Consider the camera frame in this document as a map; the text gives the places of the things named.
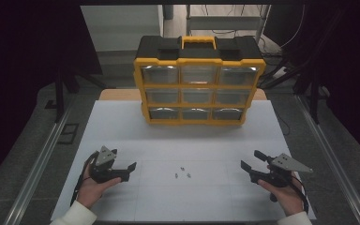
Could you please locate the black curtain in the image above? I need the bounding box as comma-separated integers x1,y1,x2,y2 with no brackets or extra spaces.
0,0,104,191
262,0,360,168

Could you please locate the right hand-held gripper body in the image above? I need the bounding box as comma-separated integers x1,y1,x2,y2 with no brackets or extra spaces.
248,152,314,203

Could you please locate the white power strip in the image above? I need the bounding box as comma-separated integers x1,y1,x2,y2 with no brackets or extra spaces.
271,66,289,80

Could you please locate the left hand-held gripper black cable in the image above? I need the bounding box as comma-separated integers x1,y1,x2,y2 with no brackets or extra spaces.
69,153,99,207

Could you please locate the black floor cable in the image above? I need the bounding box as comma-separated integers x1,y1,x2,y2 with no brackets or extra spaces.
257,34,294,88

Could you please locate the right hand-held gripper black cable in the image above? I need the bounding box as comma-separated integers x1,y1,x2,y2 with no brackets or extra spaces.
289,174,310,215

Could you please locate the person's right hand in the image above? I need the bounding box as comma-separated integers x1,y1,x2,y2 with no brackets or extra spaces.
257,179,305,218

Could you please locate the clear plastic organizer drawer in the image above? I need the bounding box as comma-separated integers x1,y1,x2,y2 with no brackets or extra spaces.
220,67,260,86

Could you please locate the grey metal table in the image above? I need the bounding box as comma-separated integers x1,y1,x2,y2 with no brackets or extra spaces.
186,4,272,43

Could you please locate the black metal stand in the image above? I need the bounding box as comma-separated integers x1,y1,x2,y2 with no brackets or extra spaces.
261,59,331,126
54,67,116,124

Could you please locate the thin black cable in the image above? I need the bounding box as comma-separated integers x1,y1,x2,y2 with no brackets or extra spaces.
273,106,292,136

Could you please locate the aluminium frame rail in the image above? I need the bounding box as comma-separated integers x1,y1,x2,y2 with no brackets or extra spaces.
294,94,360,225
2,102,74,225

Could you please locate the small black floor plate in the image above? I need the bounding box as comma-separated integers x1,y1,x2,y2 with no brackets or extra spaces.
44,98,58,111

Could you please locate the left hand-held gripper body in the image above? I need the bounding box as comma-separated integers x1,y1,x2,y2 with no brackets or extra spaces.
88,144,131,185

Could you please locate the yellow black organizer cabinet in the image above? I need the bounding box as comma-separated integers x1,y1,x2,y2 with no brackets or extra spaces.
133,35,267,127

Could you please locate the person's left hand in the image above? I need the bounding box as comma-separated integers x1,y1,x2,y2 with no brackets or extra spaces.
75,162,123,210

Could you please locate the hand-held gripper black cable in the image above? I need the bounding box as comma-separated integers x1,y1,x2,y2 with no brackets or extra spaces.
69,153,99,207
289,174,310,215

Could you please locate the white cable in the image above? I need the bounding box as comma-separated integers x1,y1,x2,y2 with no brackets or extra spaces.
280,4,308,49

